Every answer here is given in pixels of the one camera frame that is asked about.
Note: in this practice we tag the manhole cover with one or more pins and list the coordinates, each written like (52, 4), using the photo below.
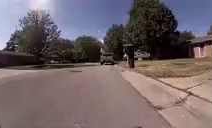
(76, 71)

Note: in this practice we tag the dark wooden fence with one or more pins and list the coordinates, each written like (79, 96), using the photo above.
(14, 58)

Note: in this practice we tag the grey asphalt road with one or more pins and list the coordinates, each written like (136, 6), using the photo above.
(77, 96)

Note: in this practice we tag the round green tree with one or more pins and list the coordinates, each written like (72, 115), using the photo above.
(87, 48)

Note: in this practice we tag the grey vehicle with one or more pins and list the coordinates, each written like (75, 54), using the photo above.
(107, 58)

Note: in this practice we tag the tall leafy tree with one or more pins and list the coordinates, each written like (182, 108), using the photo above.
(37, 31)

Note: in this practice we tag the house with pale walls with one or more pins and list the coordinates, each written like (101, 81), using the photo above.
(205, 46)

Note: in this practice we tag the large dark green tree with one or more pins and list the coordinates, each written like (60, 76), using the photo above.
(152, 26)

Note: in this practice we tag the dry grass lawn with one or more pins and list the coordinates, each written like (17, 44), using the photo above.
(174, 66)

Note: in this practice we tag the concrete kerb and driveway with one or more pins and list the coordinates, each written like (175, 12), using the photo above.
(180, 96)

